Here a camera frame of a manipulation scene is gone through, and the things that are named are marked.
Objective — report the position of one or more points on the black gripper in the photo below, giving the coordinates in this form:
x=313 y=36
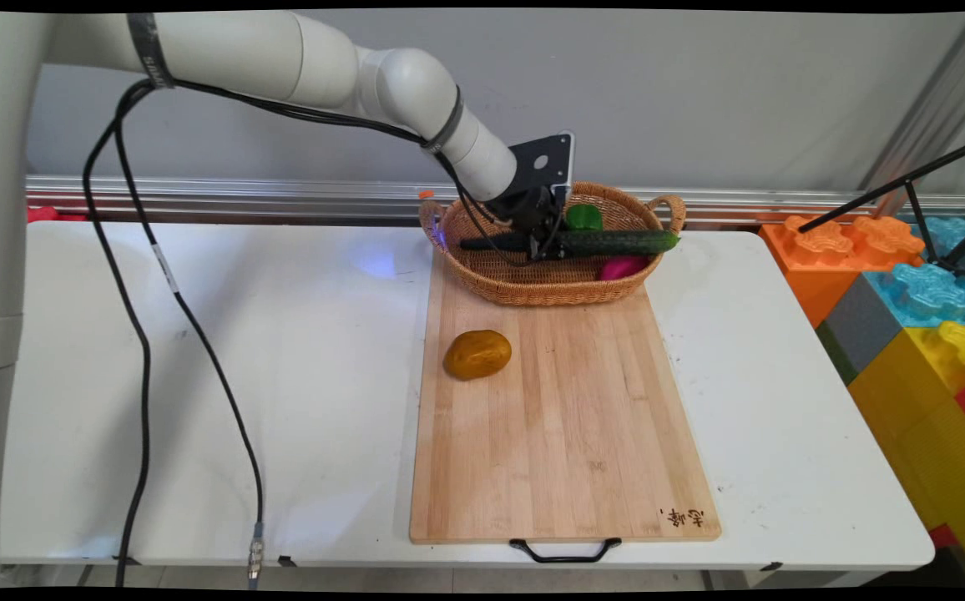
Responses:
x=528 y=213

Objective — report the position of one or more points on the long dark green cucumber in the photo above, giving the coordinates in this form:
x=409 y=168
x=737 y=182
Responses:
x=616 y=242

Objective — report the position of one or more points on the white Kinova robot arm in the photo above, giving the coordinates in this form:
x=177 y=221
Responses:
x=224 y=50

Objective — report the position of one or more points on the green bell pepper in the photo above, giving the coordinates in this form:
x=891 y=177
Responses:
x=584 y=218

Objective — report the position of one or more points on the woven wicker basket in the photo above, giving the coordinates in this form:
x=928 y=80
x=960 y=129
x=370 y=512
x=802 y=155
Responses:
x=524 y=280

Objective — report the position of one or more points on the magenta toy vegetable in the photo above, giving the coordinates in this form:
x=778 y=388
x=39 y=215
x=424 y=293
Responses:
x=623 y=267

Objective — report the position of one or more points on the brown yellow potato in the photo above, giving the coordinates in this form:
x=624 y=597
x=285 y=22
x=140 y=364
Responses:
x=478 y=355

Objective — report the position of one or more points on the bamboo cutting board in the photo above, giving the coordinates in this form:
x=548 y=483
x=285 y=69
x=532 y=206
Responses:
x=566 y=417

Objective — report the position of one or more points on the orange giant building block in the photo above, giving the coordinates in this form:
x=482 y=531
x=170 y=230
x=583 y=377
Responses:
x=816 y=267

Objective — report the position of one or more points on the grey giant building block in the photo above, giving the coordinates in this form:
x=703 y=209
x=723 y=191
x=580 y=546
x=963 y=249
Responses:
x=858 y=330

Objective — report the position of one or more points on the black tripod stand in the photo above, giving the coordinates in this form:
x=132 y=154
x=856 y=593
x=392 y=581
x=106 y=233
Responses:
x=917 y=217

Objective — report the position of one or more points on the light blue giant building block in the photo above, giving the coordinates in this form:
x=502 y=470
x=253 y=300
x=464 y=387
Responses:
x=946 y=235
x=921 y=292

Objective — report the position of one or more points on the yellow giant building block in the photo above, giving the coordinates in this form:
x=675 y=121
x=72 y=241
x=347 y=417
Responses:
x=925 y=417

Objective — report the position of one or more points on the red plastic piece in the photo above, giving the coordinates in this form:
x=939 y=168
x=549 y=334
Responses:
x=53 y=214

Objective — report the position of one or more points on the grey black wrist camera mount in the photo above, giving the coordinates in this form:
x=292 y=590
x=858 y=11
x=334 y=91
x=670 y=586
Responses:
x=543 y=163

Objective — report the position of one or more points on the aluminium rail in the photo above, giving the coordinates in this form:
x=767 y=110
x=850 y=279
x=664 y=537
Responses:
x=282 y=196

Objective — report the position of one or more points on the slanted aluminium post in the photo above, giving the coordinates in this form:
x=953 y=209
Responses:
x=929 y=117

